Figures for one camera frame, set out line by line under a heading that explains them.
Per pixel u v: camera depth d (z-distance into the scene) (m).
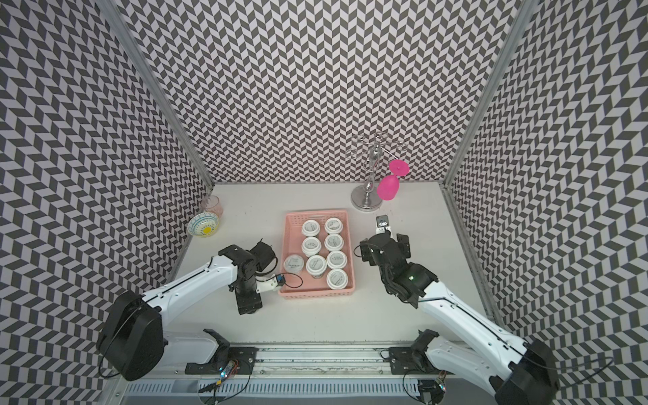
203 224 1.02
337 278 0.82
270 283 0.75
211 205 1.06
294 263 0.87
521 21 0.69
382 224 0.64
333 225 0.96
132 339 0.40
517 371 0.38
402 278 0.54
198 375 0.71
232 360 0.70
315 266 0.85
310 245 0.90
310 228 0.96
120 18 0.73
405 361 0.74
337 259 0.87
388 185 0.94
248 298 0.71
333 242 0.92
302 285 0.75
